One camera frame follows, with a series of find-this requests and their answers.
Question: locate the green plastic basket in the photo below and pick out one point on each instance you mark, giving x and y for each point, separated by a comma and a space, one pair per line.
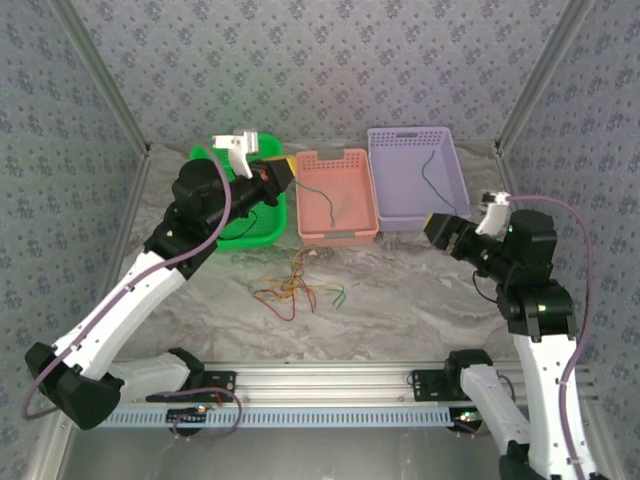
270, 225

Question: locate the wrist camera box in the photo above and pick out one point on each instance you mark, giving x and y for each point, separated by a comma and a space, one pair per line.
240, 145
495, 215

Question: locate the small white scrap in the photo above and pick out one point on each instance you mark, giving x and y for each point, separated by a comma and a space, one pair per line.
312, 252

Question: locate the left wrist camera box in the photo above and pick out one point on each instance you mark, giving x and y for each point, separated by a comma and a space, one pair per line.
240, 145

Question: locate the pink plastic basket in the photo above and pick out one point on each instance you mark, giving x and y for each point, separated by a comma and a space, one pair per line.
315, 215

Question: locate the aluminium mounting rail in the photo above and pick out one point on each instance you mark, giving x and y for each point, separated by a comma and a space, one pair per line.
320, 382

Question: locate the grey metal panel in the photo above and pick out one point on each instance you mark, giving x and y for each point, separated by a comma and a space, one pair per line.
320, 455

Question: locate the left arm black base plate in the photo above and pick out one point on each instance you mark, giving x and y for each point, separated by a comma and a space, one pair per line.
225, 382

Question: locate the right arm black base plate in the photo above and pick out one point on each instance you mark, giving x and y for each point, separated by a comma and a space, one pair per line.
425, 385

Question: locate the aluminium side rail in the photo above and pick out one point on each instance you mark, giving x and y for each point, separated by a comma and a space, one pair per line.
511, 180
134, 190

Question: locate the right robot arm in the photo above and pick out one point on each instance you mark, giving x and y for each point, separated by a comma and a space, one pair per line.
545, 390

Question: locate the small controller board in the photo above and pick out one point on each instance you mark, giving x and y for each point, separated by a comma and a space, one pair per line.
187, 416
467, 417

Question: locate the purple plastic basket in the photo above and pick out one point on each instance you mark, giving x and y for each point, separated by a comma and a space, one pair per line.
400, 190

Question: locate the aluminium frame post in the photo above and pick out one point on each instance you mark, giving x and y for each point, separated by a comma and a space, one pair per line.
541, 75
106, 75

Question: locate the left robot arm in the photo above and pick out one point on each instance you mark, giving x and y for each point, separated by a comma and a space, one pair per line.
125, 300

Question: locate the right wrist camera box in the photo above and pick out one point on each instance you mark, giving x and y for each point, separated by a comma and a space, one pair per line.
495, 215

